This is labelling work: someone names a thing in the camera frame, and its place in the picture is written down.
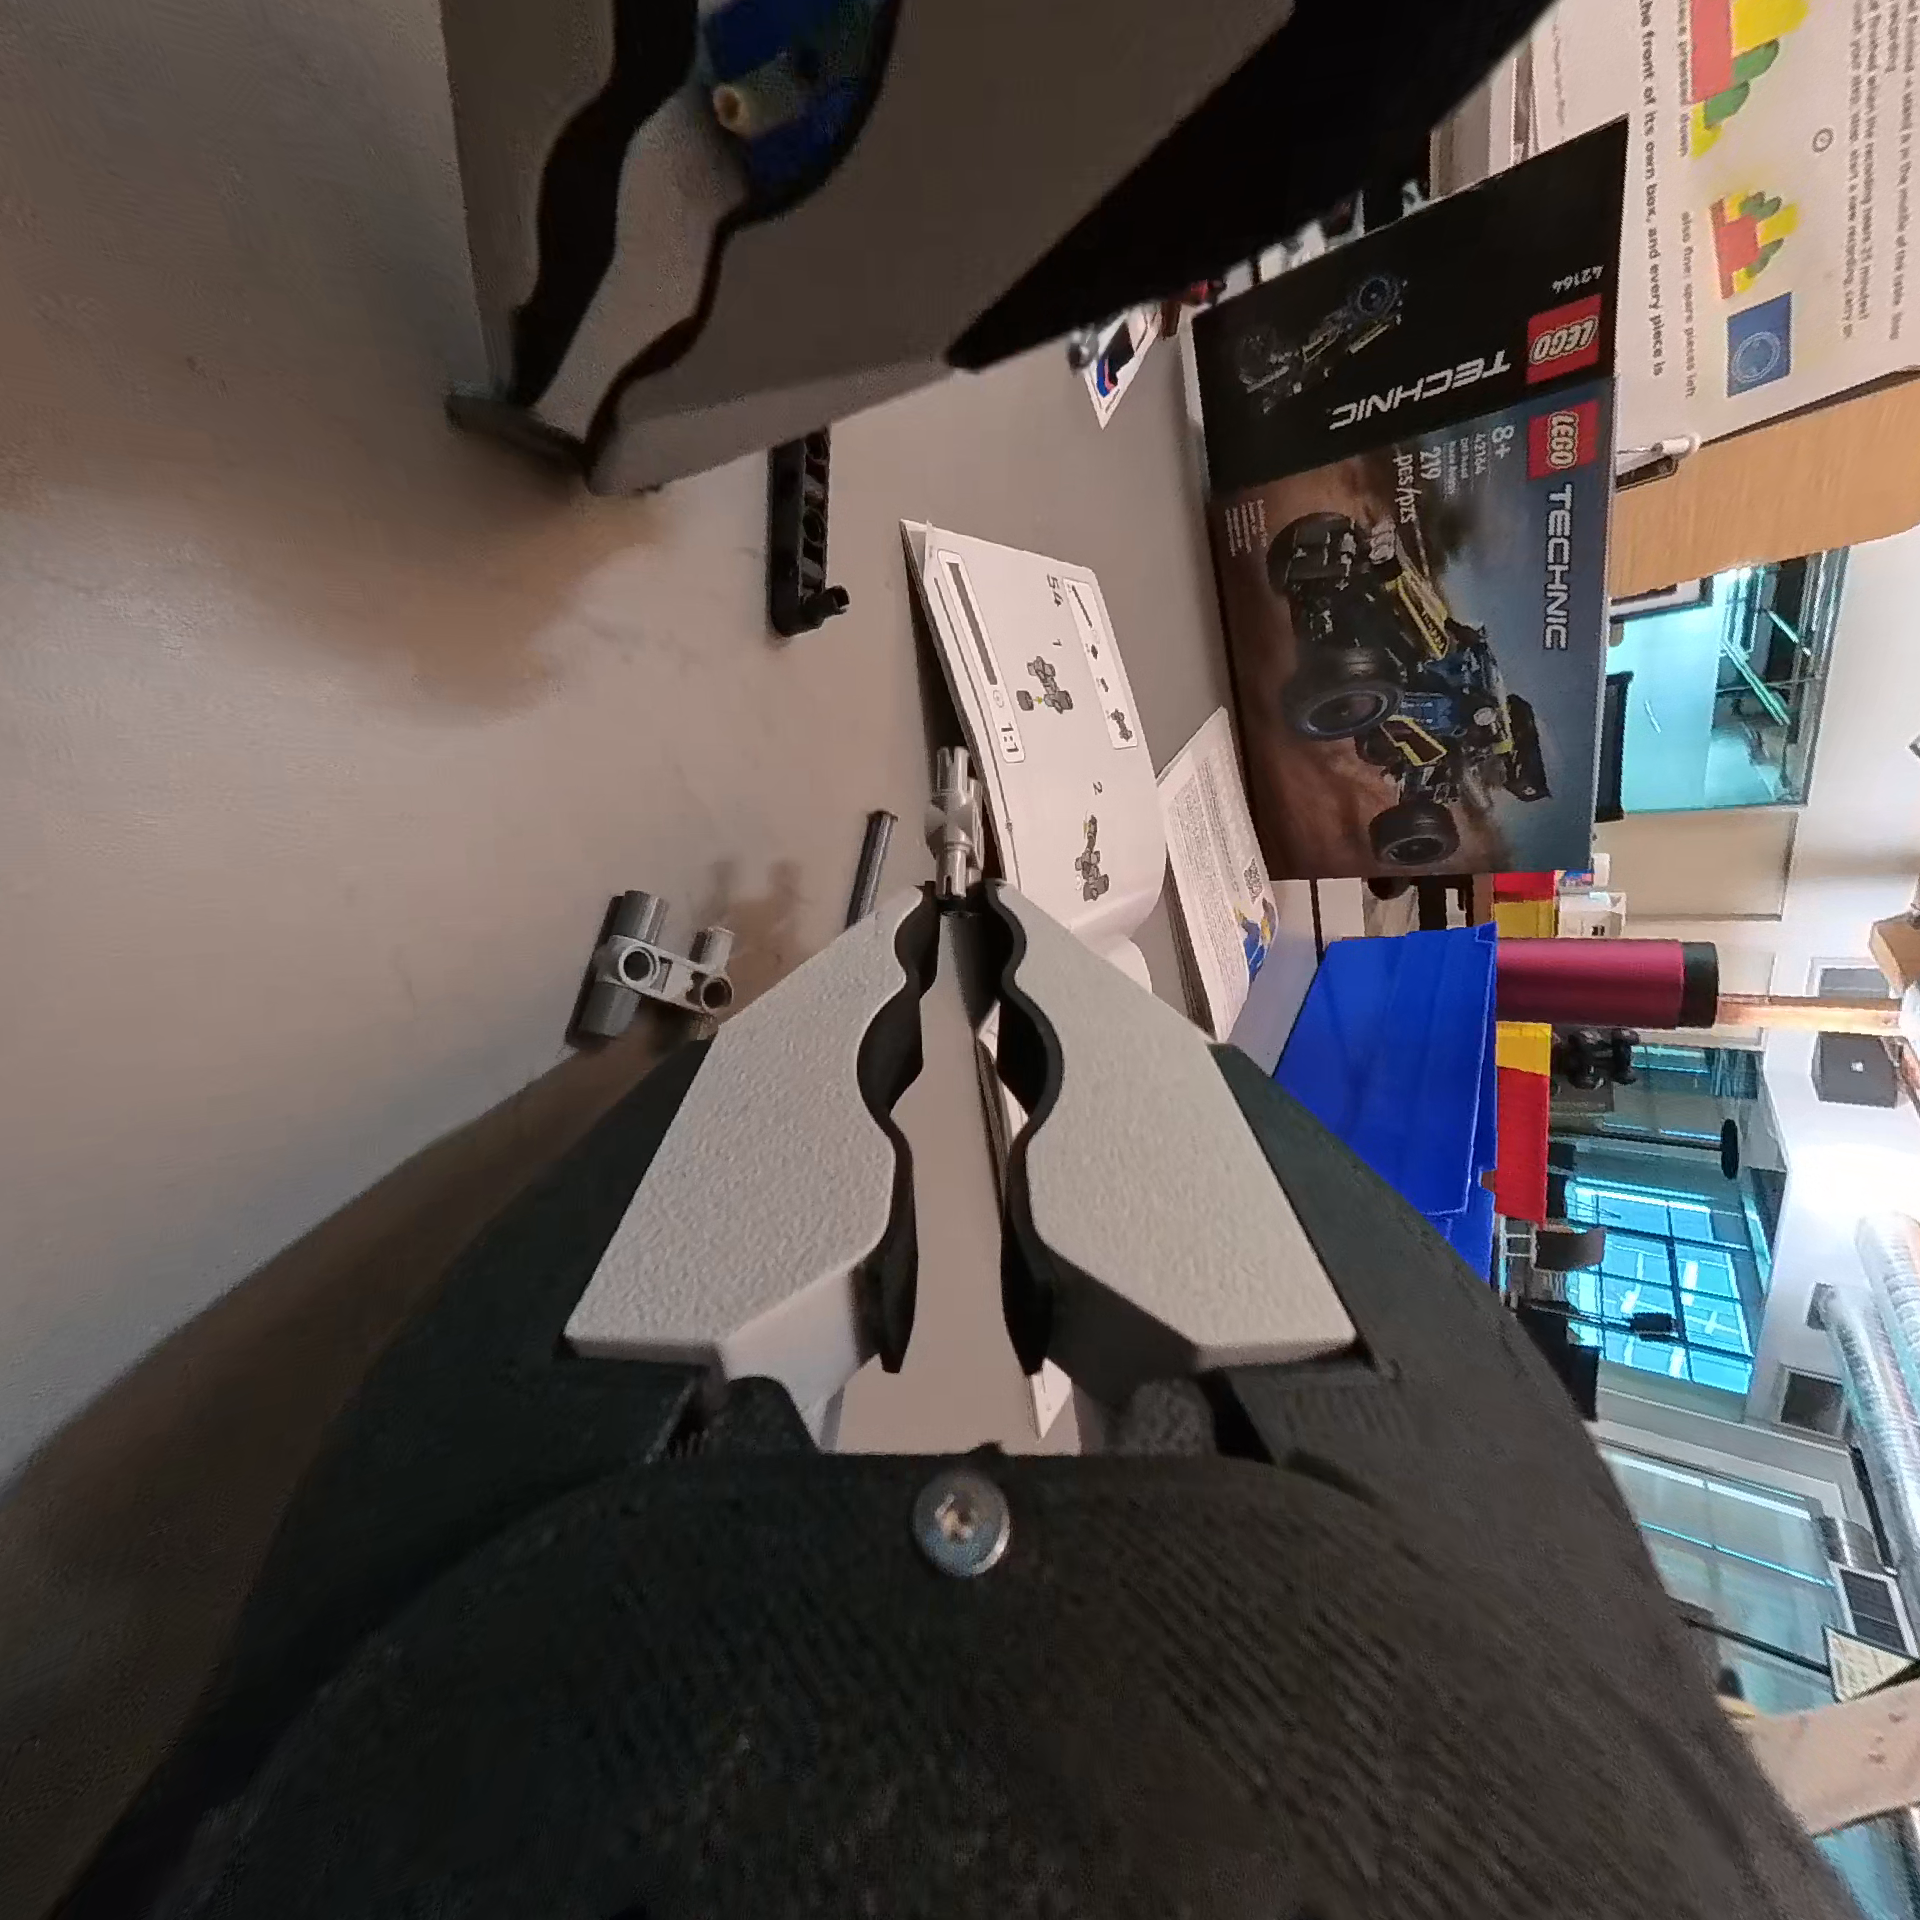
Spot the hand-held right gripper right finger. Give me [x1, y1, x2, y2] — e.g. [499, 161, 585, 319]
[984, 881, 1361, 1382]

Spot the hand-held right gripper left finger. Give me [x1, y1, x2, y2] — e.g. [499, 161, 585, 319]
[562, 881, 946, 1449]

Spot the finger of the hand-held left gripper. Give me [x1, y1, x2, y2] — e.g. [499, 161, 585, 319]
[584, 0, 1292, 494]
[441, 0, 676, 406]

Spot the light grey lego connector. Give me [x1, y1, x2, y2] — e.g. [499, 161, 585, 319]
[568, 886, 742, 1051]
[929, 747, 988, 905]

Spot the blue lego assembly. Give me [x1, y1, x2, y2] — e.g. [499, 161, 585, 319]
[694, 0, 888, 190]

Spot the black lego beam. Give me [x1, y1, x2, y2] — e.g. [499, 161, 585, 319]
[769, 428, 852, 639]

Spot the dark lego set box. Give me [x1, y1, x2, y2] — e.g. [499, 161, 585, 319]
[1185, 116, 1633, 881]

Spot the sticker sheet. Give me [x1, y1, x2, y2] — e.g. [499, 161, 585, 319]
[1079, 304, 1168, 432]

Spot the blue plastic bin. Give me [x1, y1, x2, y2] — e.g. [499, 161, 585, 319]
[1272, 918, 1503, 1291]

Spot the white printed leaflet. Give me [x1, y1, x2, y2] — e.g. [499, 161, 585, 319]
[1159, 704, 1290, 1044]

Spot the red yellow plastic bin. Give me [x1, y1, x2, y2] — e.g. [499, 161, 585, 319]
[1494, 865, 1556, 1225]

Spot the printed instruction sheet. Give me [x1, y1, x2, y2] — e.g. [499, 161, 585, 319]
[1627, 0, 1920, 440]

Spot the dark red bottle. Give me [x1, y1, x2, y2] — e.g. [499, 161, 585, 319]
[1495, 937, 1722, 1032]

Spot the open instruction manual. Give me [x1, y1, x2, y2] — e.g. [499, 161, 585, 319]
[897, 517, 1174, 998]

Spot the brown cardboard board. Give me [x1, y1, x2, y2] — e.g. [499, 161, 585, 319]
[1604, 367, 1920, 601]

